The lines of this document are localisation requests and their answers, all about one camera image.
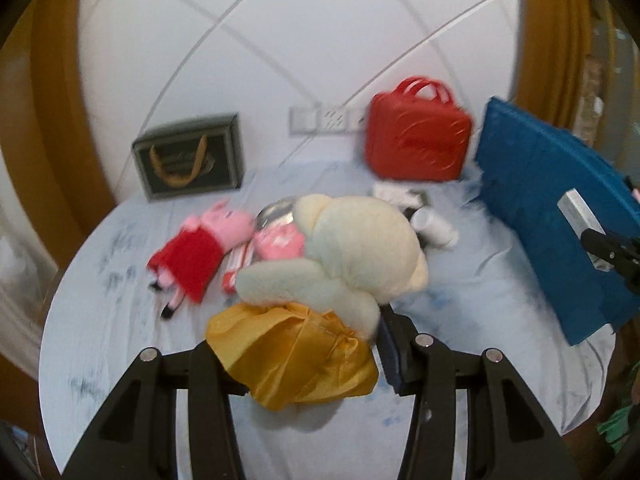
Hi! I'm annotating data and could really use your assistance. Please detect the black gift box gold handle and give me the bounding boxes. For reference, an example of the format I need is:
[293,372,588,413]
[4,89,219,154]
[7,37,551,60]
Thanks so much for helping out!
[131,114,245,200]

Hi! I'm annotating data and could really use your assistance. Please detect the white green long box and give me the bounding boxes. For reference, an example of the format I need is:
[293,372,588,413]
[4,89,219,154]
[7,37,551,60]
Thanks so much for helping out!
[372,181,430,209]

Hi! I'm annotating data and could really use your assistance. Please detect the pink tissue pack centre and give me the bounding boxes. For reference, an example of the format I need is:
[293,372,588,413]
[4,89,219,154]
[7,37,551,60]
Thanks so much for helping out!
[253,223,305,261]

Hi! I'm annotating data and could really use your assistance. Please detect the white plastic bottle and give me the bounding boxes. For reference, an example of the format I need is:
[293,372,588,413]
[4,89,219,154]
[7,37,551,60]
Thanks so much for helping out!
[409,206,459,249]

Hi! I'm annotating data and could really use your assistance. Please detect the red plastic carry case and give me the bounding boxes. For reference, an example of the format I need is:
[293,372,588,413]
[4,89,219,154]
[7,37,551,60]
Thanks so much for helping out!
[364,76,473,182]

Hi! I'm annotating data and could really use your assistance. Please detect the brown wooden headboard frame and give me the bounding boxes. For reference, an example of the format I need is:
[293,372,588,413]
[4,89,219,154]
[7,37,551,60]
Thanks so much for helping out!
[515,0,592,130]

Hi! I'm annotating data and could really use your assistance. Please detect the blue plastic storage bin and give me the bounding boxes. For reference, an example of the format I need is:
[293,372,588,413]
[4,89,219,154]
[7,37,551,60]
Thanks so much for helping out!
[475,98,639,346]

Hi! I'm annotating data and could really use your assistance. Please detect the cream teddy bear yellow dress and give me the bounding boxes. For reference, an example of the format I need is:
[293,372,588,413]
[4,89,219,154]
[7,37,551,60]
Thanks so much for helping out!
[205,194,428,411]

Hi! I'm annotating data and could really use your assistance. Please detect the red white striped pack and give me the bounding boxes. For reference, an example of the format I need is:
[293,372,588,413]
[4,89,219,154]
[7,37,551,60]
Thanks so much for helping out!
[221,240,255,295]

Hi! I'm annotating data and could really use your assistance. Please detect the small white box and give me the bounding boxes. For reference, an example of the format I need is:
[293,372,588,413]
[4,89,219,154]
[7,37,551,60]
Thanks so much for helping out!
[556,188,613,272]

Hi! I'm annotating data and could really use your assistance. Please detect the clear dome plastic container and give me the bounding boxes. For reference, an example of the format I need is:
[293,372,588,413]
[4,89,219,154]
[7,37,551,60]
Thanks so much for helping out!
[256,196,297,231]

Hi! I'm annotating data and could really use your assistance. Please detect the pink pig plush red dress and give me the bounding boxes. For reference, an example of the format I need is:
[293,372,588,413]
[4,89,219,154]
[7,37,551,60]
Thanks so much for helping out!
[146,200,256,320]

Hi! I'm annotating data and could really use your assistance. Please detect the white wall switch socket panel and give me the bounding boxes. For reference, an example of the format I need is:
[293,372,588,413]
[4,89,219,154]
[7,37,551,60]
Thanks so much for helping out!
[288,105,367,136]

